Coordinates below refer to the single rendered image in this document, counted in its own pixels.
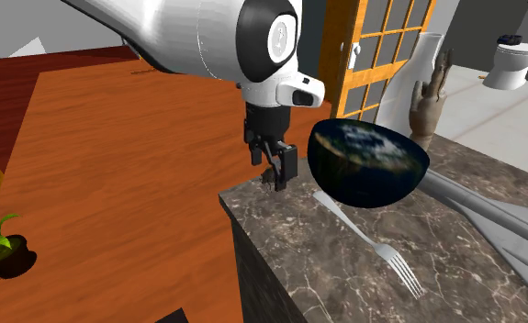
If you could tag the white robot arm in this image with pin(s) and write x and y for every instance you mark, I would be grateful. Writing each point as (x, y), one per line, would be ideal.
(178, 35)

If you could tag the white toilet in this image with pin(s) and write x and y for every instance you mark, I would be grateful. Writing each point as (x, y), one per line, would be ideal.
(512, 60)

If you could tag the silver fork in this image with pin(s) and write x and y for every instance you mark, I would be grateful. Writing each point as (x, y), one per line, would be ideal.
(391, 255)

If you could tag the dark earth-print bowl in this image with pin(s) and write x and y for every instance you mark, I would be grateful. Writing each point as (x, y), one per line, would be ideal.
(362, 179)

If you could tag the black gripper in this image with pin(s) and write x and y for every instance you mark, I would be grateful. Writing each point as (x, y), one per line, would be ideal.
(267, 121)

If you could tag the wooden mannequin hand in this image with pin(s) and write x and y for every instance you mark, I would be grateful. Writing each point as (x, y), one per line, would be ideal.
(427, 112)

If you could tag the orange door with glass panes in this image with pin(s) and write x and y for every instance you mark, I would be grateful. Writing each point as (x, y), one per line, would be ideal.
(337, 40)

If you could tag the grey model rocket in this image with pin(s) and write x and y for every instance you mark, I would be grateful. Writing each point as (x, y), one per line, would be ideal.
(492, 214)

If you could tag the green plant in black pot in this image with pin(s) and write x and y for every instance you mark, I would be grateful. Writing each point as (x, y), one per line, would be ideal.
(6, 257)

